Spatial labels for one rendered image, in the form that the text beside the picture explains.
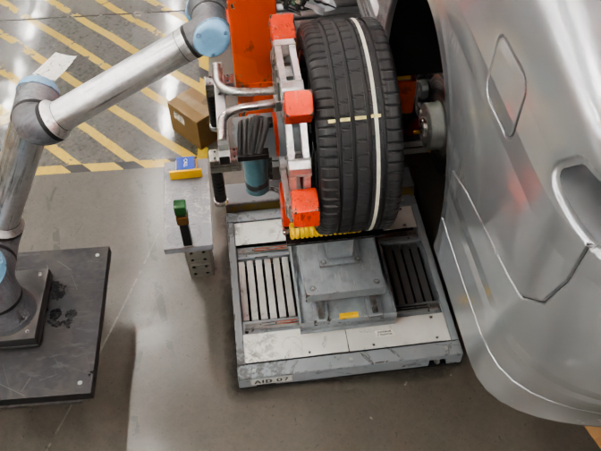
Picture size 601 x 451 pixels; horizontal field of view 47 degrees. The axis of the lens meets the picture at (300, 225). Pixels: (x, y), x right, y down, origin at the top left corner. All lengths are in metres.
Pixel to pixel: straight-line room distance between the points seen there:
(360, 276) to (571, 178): 1.44
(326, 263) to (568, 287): 1.42
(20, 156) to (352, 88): 0.99
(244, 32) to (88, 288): 1.06
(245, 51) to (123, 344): 1.20
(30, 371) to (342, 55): 1.42
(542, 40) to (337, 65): 0.76
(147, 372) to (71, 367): 0.37
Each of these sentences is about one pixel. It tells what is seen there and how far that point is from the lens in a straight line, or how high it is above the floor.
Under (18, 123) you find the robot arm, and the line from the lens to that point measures 1.98.
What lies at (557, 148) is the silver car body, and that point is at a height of 1.53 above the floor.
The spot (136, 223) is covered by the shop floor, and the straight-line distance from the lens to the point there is 3.11.
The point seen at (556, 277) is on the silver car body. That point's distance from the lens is 1.31.
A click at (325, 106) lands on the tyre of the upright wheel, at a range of 1.85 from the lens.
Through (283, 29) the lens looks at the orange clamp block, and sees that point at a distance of 2.17.
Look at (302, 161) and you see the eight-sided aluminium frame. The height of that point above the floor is 0.98.
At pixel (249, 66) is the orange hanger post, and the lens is 2.49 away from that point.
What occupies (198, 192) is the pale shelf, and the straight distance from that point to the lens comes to 2.56.
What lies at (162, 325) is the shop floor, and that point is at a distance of 2.77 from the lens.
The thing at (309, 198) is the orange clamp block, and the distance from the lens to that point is 1.92.
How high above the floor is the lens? 2.32
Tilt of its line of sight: 50 degrees down
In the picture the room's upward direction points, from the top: 1 degrees counter-clockwise
